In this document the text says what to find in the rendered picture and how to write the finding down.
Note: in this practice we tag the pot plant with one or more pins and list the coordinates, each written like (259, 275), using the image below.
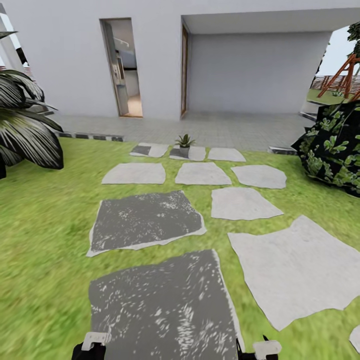
(184, 144)

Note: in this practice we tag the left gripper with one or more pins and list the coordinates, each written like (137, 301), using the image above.
(95, 353)

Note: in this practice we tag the fixed window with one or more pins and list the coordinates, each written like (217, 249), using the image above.
(120, 47)

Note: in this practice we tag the bush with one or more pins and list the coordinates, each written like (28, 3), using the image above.
(24, 134)
(21, 54)
(330, 149)

